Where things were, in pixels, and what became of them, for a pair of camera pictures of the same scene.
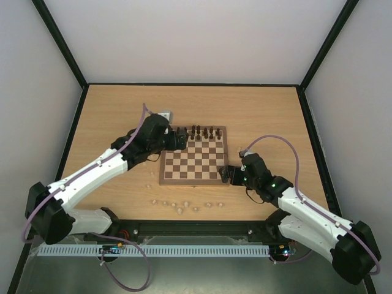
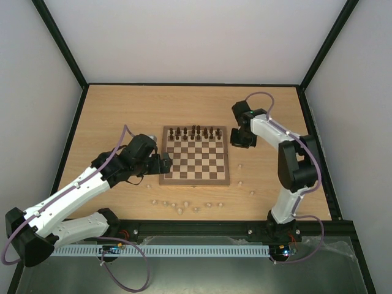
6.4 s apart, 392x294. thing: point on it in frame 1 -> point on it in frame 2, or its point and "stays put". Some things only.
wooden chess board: [199, 163] stays put
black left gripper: [182, 140] -> [166, 166]
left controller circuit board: [110, 249] stays put
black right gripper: [231, 174] -> [242, 138]
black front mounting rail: [187, 228] stays put
